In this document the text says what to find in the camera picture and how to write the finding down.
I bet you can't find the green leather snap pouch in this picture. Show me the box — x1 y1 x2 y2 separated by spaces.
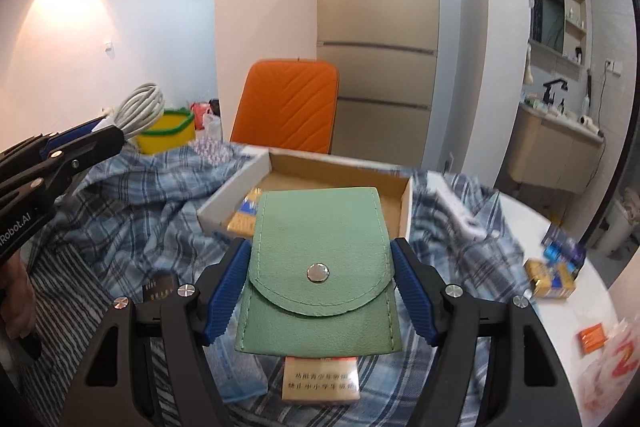
235 187 402 359

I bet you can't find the white usb cable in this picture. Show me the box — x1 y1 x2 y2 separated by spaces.
112 82 166 141

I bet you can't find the blue tissue packet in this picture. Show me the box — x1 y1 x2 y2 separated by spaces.
204 336 268 403

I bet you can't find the yellow cigarette pack on table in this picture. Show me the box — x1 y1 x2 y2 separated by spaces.
524 259 576 299

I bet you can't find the mirror cabinet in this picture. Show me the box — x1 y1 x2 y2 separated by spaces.
530 0 588 66

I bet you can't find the left hand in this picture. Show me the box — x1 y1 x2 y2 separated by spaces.
1 251 36 339

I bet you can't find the white hair dryer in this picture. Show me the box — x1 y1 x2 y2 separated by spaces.
579 115 603 138

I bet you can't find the orange chair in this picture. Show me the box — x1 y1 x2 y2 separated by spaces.
230 60 340 154

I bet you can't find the dark blue box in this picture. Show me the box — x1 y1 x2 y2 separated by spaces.
541 223 586 279

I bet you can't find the open cardboard box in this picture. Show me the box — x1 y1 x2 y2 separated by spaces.
196 146 414 253

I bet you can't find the yellow blue cigarette pack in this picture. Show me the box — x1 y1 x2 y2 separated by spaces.
226 187 262 239

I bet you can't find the red gold cigarette pack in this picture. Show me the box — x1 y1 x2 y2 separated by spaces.
281 357 360 404

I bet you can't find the orange sachet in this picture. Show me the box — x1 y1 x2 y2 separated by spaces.
577 323 608 355

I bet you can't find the clear plastic bag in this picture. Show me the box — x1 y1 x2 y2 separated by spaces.
578 315 639 418

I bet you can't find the bathroom trash bin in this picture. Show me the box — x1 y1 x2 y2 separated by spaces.
596 198 634 256

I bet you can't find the bathroom vanity cabinet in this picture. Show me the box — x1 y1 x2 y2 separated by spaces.
503 103 604 194

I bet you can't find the patterned fabric pouch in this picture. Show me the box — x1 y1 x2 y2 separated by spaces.
190 136 235 166

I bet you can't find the beige refrigerator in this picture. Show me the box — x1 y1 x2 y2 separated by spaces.
317 0 439 167

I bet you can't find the black faucet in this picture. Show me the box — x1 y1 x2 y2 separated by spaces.
541 77 571 106

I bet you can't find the blue plaid shirt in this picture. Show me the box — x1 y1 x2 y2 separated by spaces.
34 145 528 426

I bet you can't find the yellow bin green rim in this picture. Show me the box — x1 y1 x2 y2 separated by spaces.
136 108 195 155

